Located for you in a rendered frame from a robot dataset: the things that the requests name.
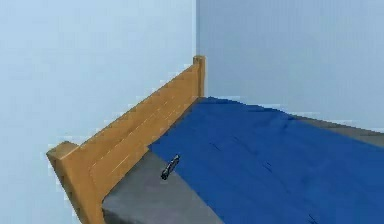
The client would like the wooden bed with grey mattress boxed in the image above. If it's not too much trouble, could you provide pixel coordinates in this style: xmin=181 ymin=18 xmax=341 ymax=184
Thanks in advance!
xmin=45 ymin=55 xmax=384 ymax=224

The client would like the blue blanket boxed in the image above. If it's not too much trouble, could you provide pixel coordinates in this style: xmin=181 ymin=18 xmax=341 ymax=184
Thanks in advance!
xmin=147 ymin=96 xmax=384 ymax=224

